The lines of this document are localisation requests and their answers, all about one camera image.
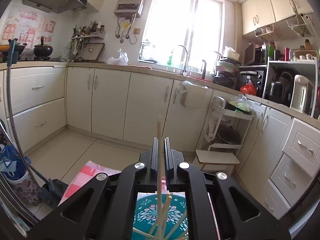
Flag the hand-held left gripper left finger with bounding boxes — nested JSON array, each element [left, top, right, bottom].
[[26, 137, 160, 240]]

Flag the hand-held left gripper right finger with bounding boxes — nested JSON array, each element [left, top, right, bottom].
[[164, 137, 292, 240]]

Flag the single wooden chopstick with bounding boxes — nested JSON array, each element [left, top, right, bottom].
[[156, 114, 163, 240]]

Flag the teal perforated plastic basket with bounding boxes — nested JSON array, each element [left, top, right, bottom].
[[131, 192, 190, 240]]

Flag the bundle of wooden chopsticks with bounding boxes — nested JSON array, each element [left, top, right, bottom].
[[132, 192, 189, 240]]

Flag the white storage cart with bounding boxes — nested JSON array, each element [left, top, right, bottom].
[[196, 96, 254, 173]]

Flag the translucent hanging plastic bag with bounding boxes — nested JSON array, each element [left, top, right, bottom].
[[179, 80, 208, 109]]

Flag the red white checkered tablecloth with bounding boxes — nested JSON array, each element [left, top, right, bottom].
[[57, 160, 220, 240]]

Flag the cream kitchen base cabinets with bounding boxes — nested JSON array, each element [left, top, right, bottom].
[[0, 64, 215, 153]]

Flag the bag of green vegetables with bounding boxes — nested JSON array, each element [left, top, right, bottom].
[[226, 94, 252, 112]]

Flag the chrome kitchen faucet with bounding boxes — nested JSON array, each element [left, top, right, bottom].
[[171, 45, 188, 74]]

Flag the white plastic bag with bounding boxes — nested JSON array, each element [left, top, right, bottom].
[[107, 49, 129, 65]]

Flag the dish drying rack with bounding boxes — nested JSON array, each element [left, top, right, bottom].
[[214, 52, 242, 89]]

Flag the red plastic bag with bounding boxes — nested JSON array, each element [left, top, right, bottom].
[[240, 81, 257, 96]]

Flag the black toaster oven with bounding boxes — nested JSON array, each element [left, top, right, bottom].
[[239, 70, 266, 98]]

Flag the black kettle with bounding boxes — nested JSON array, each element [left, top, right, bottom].
[[267, 81, 284, 100]]

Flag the kitchen window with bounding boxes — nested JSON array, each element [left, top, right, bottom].
[[139, 0, 223, 68]]

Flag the white drawer cabinets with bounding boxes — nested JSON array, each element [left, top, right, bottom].
[[236, 102, 320, 220]]

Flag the black microwave oven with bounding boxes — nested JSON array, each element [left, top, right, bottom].
[[244, 44, 268, 66]]

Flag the floral bin with blue bag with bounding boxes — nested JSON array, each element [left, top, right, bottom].
[[0, 145, 42, 207]]

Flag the white electric water boiler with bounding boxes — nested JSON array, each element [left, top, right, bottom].
[[290, 74, 314, 114]]

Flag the black cooking pot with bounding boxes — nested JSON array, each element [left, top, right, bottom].
[[33, 37, 53, 57]]

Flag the white appliance shelf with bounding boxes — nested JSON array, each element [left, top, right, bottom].
[[266, 56, 320, 118]]

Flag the black wok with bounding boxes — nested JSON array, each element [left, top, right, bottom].
[[0, 42, 27, 57]]

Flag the wall utensil rack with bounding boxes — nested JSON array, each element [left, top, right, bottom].
[[67, 21, 107, 62]]

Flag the white hanging wire basket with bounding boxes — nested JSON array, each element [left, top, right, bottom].
[[286, 14, 315, 38], [254, 25, 282, 42]]

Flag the wall gas water heater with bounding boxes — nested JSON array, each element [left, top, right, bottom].
[[114, 0, 148, 18]]

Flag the pink wall stickers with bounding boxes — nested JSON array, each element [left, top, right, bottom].
[[0, 9, 57, 49]]

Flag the cream upper wall cabinets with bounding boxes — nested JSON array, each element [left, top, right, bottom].
[[241, 0, 314, 35]]

